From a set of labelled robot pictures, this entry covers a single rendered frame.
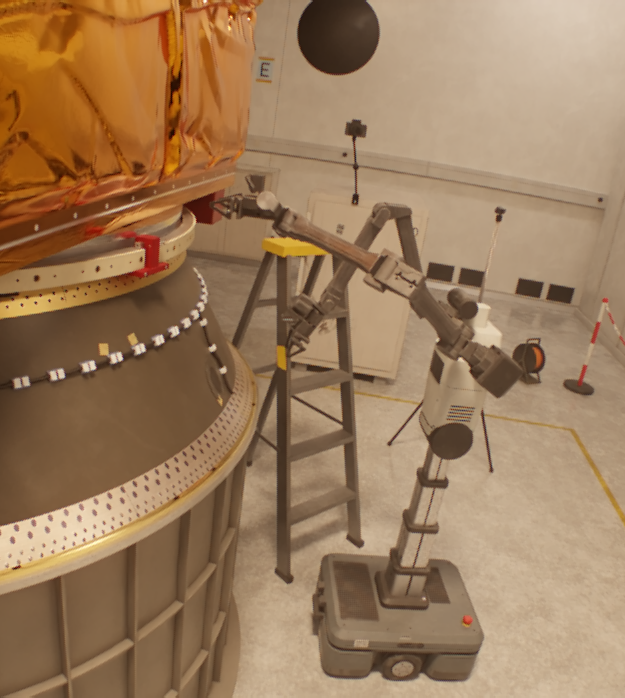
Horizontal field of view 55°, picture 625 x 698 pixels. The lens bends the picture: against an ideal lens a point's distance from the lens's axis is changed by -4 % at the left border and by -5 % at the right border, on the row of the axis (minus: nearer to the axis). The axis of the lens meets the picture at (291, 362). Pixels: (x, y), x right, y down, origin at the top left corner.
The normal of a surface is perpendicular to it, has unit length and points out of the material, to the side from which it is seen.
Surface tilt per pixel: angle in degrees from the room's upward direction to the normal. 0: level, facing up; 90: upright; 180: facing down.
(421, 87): 90
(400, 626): 0
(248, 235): 90
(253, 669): 0
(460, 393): 90
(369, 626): 0
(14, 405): 62
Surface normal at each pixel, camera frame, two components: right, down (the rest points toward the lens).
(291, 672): 0.13, -0.92
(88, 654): 0.72, 0.35
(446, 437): 0.04, 0.38
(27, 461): 0.65, -0.11
